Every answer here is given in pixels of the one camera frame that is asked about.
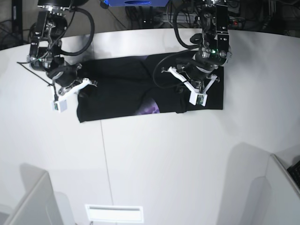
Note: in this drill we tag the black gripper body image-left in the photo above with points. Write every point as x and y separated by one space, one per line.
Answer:
65 76

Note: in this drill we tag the black keyboard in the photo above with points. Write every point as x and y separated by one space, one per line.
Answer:
294 172

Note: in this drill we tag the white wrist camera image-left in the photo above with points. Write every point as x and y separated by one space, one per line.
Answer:
60 97

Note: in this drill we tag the black T-shirt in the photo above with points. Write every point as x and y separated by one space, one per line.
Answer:
125 88

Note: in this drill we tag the blue box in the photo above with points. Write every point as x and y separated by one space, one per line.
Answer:
143 3

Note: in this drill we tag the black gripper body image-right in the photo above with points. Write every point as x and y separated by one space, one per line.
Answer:
195 75

